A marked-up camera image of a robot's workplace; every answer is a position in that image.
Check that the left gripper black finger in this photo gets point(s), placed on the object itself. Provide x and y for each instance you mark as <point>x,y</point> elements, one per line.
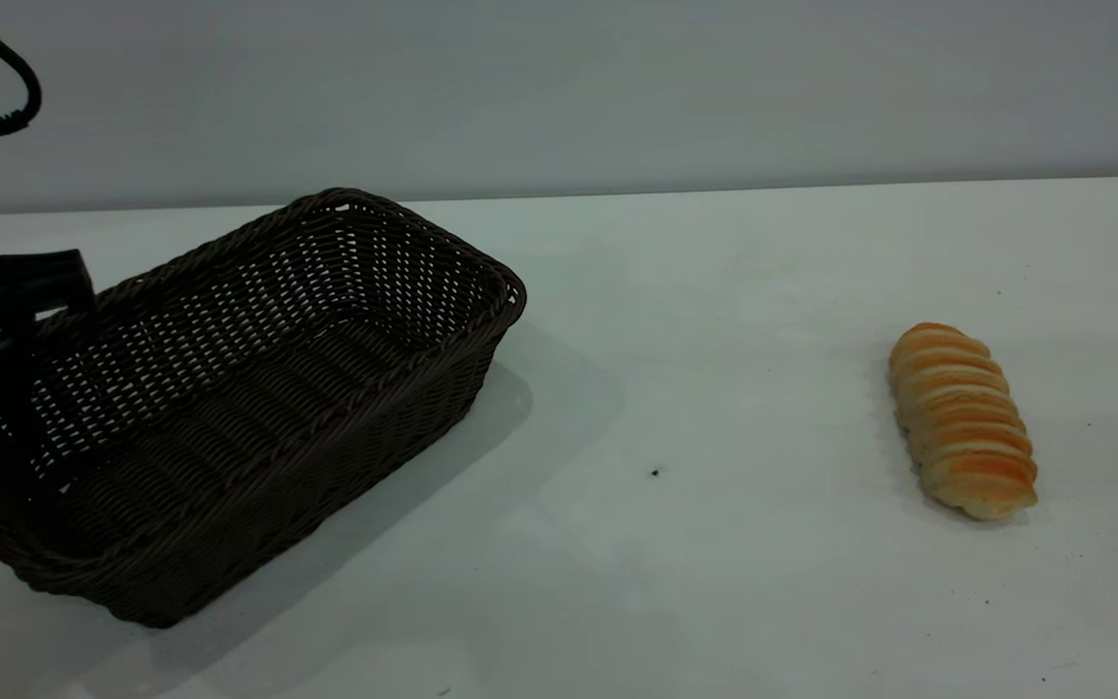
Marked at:
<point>8,398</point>

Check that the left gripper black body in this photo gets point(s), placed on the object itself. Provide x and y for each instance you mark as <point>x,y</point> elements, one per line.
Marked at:
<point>6,282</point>

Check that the black woven wicker basket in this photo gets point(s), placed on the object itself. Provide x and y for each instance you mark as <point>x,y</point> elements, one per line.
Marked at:
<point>248,447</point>

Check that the ridged orange bread loaf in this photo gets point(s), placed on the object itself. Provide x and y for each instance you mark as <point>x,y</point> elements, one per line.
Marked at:
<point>962,422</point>

